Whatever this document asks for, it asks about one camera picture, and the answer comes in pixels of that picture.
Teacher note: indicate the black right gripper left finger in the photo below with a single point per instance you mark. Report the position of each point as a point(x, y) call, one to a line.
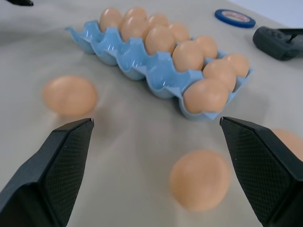
point(35, 179)

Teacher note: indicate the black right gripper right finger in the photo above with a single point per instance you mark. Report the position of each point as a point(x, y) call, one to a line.
point(267, 170)

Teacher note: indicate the blue plastic egg tray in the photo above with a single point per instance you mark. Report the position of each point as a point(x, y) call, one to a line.
point(132, 63)

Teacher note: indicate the brown egg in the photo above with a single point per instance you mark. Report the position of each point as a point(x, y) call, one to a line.
point(69, 94)
point(159, 40)
point(133, 29)
point(239, 63)
point(208, 46)
point(290, 142)
point(137, 12)
point(180, 32)
point(200, 179)
point(206, 95)
point(109, 20)
point(159, 20)
point(188, 56)
point(220, 73)

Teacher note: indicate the black handheld controller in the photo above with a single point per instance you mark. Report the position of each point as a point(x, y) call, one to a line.
point(272, 42)

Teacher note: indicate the blue tape roll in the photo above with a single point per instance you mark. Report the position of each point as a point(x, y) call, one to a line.
point(234, 18)

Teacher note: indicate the black object at edge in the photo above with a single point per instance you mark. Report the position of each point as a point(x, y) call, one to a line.
point(20, 2)

